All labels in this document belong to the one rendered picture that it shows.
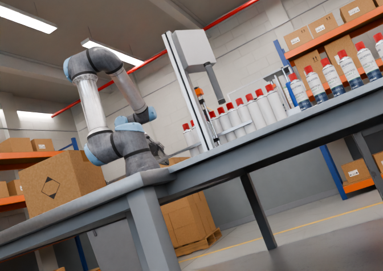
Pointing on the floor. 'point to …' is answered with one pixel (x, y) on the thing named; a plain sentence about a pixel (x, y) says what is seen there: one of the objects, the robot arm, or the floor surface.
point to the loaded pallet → (189, 221)
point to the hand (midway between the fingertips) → (166, 162)
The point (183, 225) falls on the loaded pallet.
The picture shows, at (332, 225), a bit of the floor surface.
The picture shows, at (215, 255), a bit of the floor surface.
